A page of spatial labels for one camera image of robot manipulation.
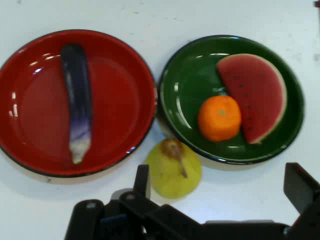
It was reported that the orange toy tangerine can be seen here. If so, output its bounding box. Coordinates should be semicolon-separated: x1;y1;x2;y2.
197;94;243;143

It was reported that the green enamel plate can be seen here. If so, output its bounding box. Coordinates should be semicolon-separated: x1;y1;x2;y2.
158;34;305;165

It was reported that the purple toy eggplant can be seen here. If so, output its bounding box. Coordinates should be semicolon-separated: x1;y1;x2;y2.
60;43;94;165

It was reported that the red enamel plate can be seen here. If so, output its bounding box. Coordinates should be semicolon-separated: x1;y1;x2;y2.
0;29;158;179

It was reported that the yellow-green toy pear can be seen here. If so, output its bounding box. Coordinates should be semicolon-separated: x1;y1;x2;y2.
144;138;203;200

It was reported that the toy watermelon slice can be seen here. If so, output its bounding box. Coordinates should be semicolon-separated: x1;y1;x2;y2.
216;53;288;145

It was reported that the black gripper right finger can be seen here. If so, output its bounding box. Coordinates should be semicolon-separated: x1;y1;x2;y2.
283;162;320;240

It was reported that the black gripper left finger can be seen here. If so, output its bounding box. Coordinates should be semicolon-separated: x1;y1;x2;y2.
64;164;206;240

